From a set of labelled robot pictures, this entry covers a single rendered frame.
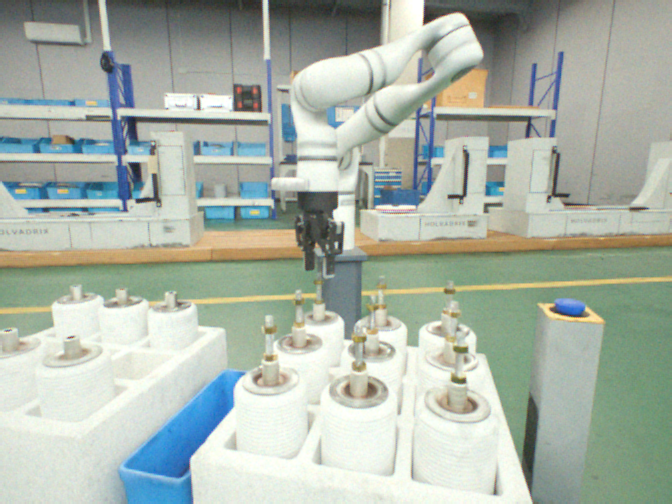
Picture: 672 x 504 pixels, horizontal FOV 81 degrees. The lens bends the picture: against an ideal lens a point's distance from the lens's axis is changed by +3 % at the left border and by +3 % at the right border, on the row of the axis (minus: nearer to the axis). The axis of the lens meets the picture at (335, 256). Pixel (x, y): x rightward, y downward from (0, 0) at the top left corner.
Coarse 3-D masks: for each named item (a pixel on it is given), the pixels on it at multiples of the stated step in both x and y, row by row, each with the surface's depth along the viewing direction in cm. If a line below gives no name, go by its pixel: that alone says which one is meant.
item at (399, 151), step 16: (400, 0) 629; (416, 0) 633; (400, 16) 634; (416, 16) 638; (400, 32) 639; (416, 64) 652; (400, 80) 653; (416, 80) 657; (400, 144) 674; (384, 160) 683; (400, 160) 679
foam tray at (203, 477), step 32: (416, 352) 76; (416, 384) 65; (224, 448) 49; (320, 448) 52; (512, 448) 49; (192, 480) 48; (224, 480) 47; (256, 480) 46; (288, 480) 45; (320, 480) 45; (352, 480) 44; (384, 480) 44; (512, 480) 44
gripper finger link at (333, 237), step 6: (342, 222) 66; (330, 228) 65; (342, 228) 66; (330, 234) 66; (336, 234) 67; (342, 234) 66; (330, 240) 66; (336, 240) 66; (342, 240) 66; (330, 246) 66; (342, 246) 67; (330, 252) 66
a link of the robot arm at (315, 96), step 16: (320, 64) 61; (336, 64) 63; (352, 64) 65; (368, 64) 66; (304, 80) 62; (320, 80) 61; (336, 80) 62; (352, 80) 65; (368, 80) 67; (304, 96) 64; (320, 96) 62; (336, 96) 63; (352, 96) 66
